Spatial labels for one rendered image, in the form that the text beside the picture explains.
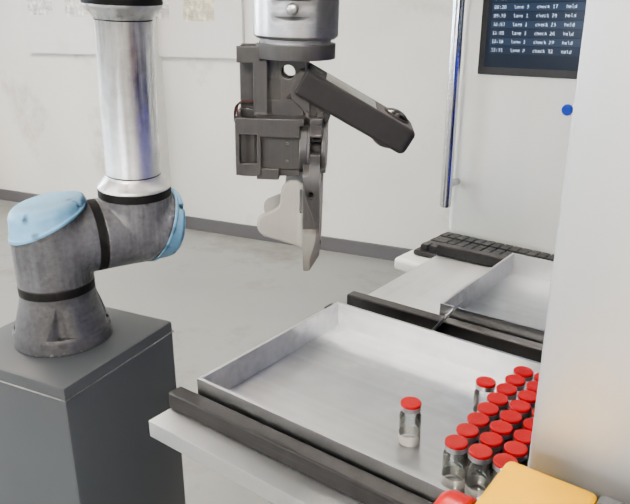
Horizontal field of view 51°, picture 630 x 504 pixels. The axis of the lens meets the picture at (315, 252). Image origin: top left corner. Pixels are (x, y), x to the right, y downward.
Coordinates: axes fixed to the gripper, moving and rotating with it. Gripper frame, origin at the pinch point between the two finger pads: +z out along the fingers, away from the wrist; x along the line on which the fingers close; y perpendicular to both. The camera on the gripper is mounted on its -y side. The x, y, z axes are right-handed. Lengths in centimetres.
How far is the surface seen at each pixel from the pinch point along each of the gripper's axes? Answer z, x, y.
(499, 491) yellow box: 1.4, 31.5, -12.1
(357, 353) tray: 18.3, -11.7, -5.1
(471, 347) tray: 15.1, -8.8, -18.6
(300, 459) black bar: 16.0, 11.8, 0.4
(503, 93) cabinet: -4, -83, -35
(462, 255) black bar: 19, -47, -24
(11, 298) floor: 119, -221, 157
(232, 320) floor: 116, -202, 46
